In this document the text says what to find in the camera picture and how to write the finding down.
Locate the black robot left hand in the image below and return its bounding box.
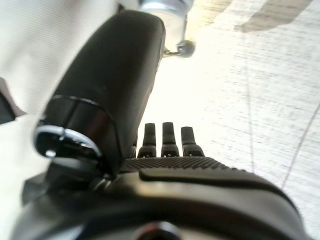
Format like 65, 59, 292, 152
9, 9, 311, 240

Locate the bed with white bedding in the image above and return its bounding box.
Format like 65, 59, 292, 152
0, 0, 141, 118

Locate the grey striped rug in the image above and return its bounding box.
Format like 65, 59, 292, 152
144, 0, 320, 240

